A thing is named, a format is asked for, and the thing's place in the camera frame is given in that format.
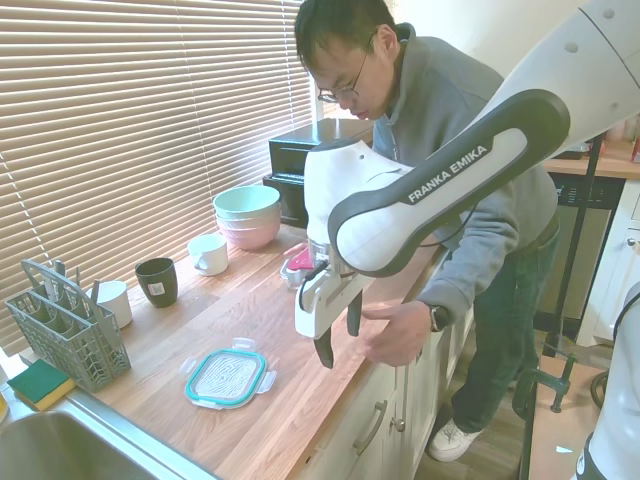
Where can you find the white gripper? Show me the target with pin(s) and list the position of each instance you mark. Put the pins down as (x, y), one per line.
(330, 305)

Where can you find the clear lid with teal rim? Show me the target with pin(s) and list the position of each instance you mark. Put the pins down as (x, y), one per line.
(227, 377)

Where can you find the grey-sleeved left forearm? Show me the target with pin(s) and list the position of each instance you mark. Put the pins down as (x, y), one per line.
(470, 270)

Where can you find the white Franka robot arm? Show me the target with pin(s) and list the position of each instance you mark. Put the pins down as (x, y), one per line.
(450, 175)

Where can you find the clear glass food container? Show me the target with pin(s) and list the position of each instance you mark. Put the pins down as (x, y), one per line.
(292, 279)

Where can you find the person's left hand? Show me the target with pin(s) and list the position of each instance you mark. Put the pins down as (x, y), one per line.
(400, 335)

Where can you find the person's right hand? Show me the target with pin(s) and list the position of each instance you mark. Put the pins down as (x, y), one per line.
(297, 250)

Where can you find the black wristwatch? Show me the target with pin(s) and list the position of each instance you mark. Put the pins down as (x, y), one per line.
(440, 318)

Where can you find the white kitchen cabinet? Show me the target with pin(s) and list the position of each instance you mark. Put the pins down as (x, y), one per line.
(420, 400)

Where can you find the metal cabinet knob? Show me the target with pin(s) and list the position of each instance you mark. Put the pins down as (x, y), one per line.
(398, 424)

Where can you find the pink bowl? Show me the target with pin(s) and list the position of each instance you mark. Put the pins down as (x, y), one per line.
(250, 239)

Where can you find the cream bowl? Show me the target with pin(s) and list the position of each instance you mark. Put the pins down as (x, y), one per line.
(250, 223)

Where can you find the white sneaker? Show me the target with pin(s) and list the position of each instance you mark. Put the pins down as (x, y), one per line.
(452, 442)

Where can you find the mint green bowl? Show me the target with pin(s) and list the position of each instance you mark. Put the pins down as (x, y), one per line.
(245, 202)

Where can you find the black toaster oven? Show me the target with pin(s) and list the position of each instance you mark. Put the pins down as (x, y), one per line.
(285, 165)

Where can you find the black cup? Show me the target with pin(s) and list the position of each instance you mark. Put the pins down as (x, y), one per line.
(157, 285)

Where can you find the dark green metal clamp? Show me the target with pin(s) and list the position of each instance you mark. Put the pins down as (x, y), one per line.
(542, 380)

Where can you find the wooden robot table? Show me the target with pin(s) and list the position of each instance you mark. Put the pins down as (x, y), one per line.
(565, 430)

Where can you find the stainless steel dishwasher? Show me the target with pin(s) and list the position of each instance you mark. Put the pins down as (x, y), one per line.
(570, 240)

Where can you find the metal cutlery piece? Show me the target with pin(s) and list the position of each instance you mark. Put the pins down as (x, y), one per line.
(59, 269)
(95, 292)
(77, 277)

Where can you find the person in grey sweater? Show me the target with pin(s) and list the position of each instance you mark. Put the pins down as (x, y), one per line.
(440, 100)

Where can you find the white paper scrap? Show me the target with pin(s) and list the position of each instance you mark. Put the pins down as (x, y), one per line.
(565, 448)

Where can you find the grey plastic cutlery basket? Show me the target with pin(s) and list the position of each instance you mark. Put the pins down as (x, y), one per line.
(75, 350)

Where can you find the beige window blinds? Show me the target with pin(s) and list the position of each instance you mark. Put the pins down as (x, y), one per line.
(150, 125)

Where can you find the white side cabinet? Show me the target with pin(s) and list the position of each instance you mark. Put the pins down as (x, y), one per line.
(610, 240)

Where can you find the stainless steel sink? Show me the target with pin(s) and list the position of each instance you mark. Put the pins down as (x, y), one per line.
(60, 450)

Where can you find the green and yellow sponge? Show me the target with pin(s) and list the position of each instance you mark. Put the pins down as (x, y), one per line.
(37, 382)

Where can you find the black camera stand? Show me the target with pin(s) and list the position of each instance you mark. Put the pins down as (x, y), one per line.
(575, 245)

